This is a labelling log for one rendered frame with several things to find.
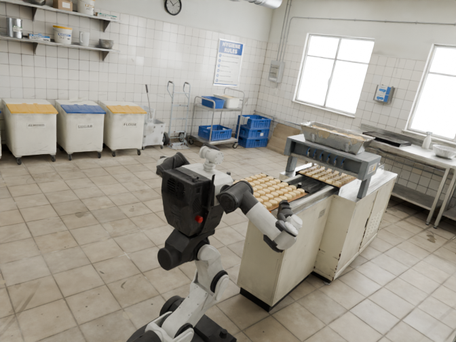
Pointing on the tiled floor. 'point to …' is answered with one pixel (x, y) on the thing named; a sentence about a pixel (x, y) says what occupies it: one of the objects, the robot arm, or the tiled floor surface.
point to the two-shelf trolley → (219, 123)
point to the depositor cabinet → (349, 223)
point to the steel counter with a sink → (416, 151)
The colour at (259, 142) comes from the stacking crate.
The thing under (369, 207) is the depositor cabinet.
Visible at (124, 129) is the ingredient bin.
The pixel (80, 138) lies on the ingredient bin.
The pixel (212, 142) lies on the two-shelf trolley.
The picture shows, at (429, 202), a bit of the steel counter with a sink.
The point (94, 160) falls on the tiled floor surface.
